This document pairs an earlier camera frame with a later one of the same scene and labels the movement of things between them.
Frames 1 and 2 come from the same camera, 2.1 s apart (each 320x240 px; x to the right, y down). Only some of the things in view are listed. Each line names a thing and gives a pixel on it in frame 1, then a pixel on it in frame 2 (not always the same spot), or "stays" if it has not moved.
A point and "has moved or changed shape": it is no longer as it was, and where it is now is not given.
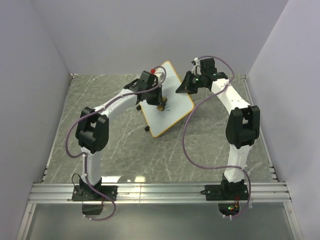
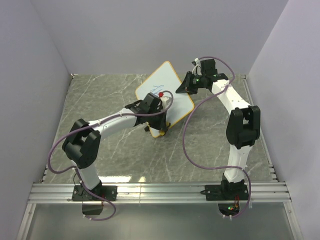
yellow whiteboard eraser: [160, 108] has moved or changed shape
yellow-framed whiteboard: [177, 104] stays
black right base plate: [218, 192] stays
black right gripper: [185, 87] stays
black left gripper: [159, 101] → [161, 125]
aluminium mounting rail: [50, 193] stays
